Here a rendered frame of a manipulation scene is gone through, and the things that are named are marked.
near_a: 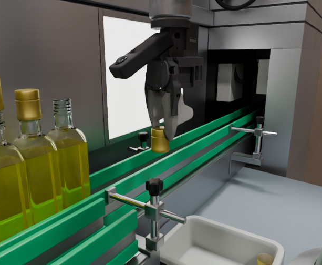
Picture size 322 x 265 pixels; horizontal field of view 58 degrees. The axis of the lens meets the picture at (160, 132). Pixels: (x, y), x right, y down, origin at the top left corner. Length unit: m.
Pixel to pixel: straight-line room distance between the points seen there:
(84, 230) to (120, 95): 0.40
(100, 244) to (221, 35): 1.04
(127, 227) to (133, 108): 0.44
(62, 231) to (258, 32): 1.02
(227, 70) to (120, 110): 0.74
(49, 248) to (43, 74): 0.34
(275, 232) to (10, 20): 0.79
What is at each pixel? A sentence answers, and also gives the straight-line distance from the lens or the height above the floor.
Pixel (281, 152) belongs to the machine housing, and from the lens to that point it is 1.28.
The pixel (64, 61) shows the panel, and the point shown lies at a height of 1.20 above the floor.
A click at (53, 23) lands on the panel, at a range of 0.66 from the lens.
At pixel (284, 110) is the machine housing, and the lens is 1.24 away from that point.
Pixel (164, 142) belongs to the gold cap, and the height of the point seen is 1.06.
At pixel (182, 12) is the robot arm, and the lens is 0.52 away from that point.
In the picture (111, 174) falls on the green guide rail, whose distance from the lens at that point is 0.68.
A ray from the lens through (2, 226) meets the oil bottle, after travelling 0.47.
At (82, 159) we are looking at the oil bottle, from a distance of 0.52.
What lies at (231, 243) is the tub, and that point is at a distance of 0.70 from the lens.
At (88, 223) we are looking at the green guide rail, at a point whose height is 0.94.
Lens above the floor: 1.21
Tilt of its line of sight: 15 degrees down
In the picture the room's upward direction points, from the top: straight up
